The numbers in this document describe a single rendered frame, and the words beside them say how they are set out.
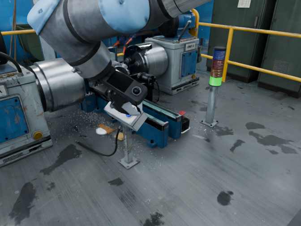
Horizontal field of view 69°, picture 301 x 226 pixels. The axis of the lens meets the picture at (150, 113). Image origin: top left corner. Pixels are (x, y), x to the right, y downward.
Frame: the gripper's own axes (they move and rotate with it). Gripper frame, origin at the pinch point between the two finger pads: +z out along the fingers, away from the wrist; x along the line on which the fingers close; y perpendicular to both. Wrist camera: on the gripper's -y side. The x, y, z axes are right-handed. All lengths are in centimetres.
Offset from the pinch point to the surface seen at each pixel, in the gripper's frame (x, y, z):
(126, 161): 14.3, 16.5, 29.4
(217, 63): -48, 10, 33
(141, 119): -1.0, 7.6, 10.7
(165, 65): -49, 52, 47
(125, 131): 5.0, 15.4, 16.3
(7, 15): -80, 567, 68
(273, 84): -226, 63, 284
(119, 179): 21.1, 10.9, 25.5
